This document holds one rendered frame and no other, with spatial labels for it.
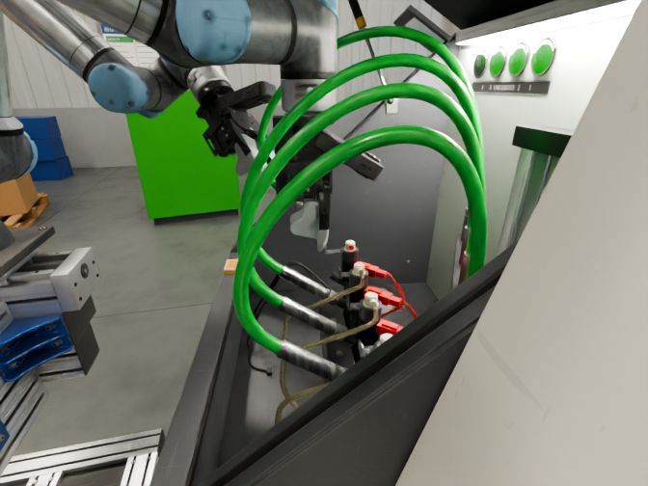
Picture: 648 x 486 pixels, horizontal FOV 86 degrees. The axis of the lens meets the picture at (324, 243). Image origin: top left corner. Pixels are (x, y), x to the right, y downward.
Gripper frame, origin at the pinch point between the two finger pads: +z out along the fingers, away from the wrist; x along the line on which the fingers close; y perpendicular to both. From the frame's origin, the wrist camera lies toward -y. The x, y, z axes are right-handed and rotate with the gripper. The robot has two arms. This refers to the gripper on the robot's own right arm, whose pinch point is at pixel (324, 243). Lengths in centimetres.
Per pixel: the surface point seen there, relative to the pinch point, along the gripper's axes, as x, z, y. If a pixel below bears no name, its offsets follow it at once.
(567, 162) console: 36.0, -20.3, -8.5
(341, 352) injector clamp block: 12.0, 12.4, -1.5
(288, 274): 8.9, 0.6, 5.8
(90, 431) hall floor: -58, 111, 95
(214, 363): 9.0, 15.7, 17.9
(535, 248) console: 36.7, -16.1, -7.5
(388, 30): -5.3, -30.8, -9.7
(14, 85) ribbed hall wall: -595, -22, 437
